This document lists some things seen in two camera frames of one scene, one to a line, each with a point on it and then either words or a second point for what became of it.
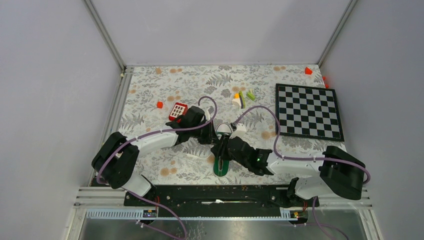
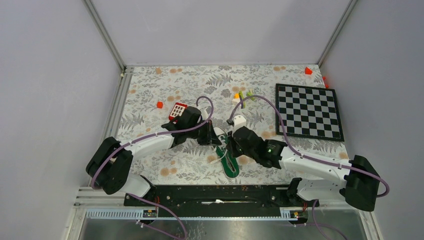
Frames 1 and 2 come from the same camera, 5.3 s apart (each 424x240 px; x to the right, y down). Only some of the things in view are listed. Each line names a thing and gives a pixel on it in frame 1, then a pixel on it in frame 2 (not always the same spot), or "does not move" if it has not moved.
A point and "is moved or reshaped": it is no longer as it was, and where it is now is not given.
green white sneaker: x=221 y=166 is moved or reshaped
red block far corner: x=308 y=71 does not move
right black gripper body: x=223 y=152 -> x=236 y=150
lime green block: x=250 y=96 does not move
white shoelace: x=202 y=156 is moved or reshaped
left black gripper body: x=204 y=135 does not move
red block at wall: x=326 y=85 does not move
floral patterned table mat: x=237 y=97 does not move
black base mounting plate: x=218 y=200 does not move
